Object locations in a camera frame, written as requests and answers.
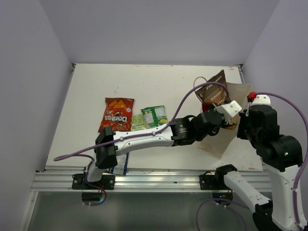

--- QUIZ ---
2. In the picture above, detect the brown Kettle chips bag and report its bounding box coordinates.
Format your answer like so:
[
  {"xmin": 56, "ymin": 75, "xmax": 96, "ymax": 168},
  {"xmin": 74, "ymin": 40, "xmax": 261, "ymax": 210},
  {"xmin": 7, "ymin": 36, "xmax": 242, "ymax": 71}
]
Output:
[{"xmin": 193, "ymin": 70, "xmax": 228, "ymax": 112}]

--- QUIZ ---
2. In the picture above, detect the green snack bag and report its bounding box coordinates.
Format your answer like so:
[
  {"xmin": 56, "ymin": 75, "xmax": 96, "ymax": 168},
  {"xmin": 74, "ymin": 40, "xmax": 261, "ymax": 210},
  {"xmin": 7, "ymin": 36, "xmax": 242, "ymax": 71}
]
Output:
[{"xmin": 141, "ymin": 105, "xmax": 168, "ymax": 129}]

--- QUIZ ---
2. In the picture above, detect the red Doritos chip bag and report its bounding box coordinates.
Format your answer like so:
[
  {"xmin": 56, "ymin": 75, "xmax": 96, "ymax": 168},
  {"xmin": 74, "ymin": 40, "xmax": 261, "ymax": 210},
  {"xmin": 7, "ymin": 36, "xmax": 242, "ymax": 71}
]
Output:
[{"xmin": 98, "ymin": 98, "xmax": 135, "ymax": 132}]

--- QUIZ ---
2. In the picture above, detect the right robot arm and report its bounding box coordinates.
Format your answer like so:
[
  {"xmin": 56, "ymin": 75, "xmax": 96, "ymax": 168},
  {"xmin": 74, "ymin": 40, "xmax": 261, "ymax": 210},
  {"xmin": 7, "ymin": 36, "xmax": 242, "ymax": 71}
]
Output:
[{"xmin": 214, "ymin": 105, "xmax": 308, "ymax": 231}]

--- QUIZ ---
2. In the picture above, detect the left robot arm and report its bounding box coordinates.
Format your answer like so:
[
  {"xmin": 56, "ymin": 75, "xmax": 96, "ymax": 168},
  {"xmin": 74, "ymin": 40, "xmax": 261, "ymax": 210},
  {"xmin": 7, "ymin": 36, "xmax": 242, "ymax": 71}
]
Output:
[{"xmin": 83, "ymin": 101, "xmax": 242, "ymax": 189}]

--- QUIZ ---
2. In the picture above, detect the small light green packet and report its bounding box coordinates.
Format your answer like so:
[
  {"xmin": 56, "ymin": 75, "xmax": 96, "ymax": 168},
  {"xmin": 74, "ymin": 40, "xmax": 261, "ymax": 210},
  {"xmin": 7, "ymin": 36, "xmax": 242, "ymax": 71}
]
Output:
[{"xmin": 131, "ymin": 114, "xmax": 146, "ymax": 131}]

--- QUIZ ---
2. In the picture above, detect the blue cookie packet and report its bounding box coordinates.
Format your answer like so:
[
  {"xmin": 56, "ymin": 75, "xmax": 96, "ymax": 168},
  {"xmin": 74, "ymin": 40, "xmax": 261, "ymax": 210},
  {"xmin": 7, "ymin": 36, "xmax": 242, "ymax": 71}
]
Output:
[{"xmin": 109, "ymin": 153, "xmax": 129, "ymax": 176}]

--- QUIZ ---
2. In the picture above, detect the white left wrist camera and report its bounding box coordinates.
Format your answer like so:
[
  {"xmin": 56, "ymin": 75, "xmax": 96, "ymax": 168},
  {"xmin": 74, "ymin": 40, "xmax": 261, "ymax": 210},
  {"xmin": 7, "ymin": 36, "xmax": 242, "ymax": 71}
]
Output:
[{"xmin": 214, "ymin": 100, "xmax": 242, "ymax": 121}]

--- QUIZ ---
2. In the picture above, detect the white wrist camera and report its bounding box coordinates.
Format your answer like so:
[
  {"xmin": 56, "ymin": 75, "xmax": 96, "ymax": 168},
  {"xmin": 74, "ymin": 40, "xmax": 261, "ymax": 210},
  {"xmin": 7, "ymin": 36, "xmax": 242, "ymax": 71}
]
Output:
[
  {"xmin": 247, "ymin": 92, "xmax": 271, "ymax": 106},
  {"xmin": 214, "ymin": 100, "xmax": 242, "ymax": 121}
]

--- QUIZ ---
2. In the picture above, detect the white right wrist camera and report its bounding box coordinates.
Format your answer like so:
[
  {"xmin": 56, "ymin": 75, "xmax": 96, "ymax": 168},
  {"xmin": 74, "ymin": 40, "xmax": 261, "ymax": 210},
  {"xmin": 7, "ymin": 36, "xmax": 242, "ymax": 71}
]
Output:
[{"xmin": 247, "ymin": 92, "xmax": 271, "ymax": 106}]

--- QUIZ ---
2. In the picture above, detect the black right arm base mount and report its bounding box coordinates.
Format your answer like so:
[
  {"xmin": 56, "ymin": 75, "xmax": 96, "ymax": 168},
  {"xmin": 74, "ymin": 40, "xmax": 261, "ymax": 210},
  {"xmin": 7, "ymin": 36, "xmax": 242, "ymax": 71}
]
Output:
[{"xmin": 199, "ymin": 171, "xmax": 229, "ymax": 191}]

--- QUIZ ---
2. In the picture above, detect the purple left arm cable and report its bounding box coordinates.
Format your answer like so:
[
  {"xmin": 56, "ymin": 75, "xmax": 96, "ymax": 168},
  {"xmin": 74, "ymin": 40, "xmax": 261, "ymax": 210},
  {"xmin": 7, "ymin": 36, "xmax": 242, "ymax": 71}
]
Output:
[{"xmin": 52, "ymin": 81, "xmax": 229, "ymax": 207}]

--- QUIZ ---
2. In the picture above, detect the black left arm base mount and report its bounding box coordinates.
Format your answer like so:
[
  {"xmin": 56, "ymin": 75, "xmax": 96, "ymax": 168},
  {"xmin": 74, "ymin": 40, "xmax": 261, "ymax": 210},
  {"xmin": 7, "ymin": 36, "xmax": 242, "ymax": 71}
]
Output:
[{"xmin": 71, "ymin": 173, "xmax": 116, "ymax": 191}]

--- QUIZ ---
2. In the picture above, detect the aluminium table frame rail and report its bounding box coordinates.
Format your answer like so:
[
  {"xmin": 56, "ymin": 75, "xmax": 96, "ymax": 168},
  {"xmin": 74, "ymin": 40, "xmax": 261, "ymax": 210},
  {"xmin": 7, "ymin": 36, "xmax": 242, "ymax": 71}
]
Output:
[{"xmin": 18, "ymin": 63, "xmax": 296, "ymax": 231}]

